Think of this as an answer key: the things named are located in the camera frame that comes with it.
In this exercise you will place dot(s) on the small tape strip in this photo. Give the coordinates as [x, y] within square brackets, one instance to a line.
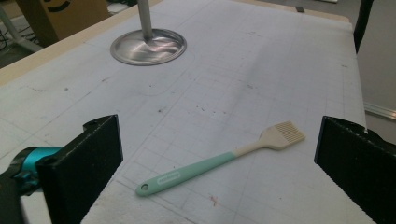
[300, 9]

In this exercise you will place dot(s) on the large cardboard box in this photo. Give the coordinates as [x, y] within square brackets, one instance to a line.
[62, 21]

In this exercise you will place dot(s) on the grey metal stand leg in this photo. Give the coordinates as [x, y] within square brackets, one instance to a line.
[18, 37]

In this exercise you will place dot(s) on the metal utensil stand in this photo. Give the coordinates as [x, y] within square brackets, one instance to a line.
[146, 49]

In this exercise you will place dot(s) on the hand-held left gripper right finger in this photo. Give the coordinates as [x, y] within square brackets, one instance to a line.
[358, 168]

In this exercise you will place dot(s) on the black frame post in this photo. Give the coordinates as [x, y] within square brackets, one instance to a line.
[362, 21]

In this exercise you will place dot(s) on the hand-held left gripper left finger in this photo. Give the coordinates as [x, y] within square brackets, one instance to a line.
[81, 168]

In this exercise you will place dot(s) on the aluminium rail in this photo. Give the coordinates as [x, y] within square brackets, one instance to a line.
[379, 111]

